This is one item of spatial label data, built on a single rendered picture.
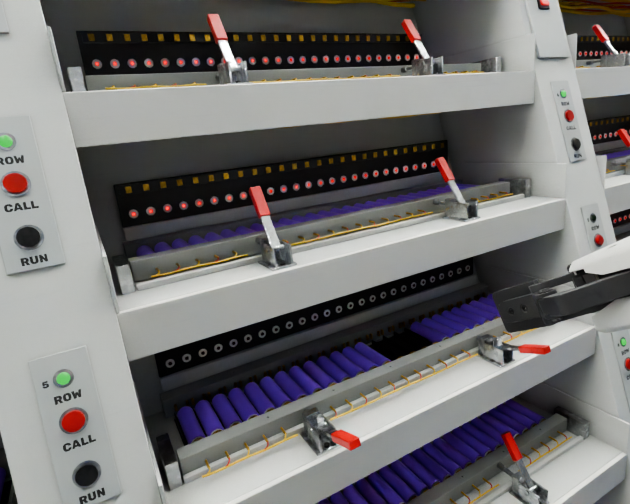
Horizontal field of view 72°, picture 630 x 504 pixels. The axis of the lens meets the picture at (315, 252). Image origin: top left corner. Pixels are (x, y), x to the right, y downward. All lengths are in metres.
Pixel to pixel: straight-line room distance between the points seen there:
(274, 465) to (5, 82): 0.41
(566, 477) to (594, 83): 0.60
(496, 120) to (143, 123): 0.55
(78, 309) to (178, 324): 0.08
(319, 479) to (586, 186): 0.56
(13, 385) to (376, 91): 0.45
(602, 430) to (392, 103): 0.58
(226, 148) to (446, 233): 0.33
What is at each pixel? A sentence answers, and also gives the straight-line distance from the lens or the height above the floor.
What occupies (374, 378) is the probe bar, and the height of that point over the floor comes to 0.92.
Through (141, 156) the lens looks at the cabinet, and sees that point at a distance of 0.63.
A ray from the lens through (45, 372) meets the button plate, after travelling 0.41.
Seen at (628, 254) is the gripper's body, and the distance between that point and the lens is 0.30.
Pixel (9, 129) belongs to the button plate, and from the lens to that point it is 0.43.
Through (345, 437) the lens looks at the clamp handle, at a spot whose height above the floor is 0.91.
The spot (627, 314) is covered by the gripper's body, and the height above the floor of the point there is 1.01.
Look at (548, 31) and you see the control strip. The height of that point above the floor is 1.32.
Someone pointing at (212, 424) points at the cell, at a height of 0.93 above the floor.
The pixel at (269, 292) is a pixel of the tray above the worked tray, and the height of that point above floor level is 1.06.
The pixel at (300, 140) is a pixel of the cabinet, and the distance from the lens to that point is 0.70.
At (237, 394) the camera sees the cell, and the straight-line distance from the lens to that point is 0.55.
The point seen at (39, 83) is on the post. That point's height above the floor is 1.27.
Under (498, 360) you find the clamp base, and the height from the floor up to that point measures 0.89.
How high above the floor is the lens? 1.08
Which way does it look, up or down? level
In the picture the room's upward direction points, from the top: 14 degrees counter-clockwise
